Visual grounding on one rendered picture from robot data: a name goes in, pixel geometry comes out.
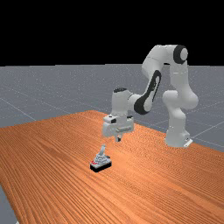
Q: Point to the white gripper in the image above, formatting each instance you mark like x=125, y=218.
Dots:
x=113, y=128

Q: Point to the grey toggle switch black base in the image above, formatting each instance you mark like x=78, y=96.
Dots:
x=100, y=162

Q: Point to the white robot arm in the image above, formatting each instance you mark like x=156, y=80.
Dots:
x=175, y=87

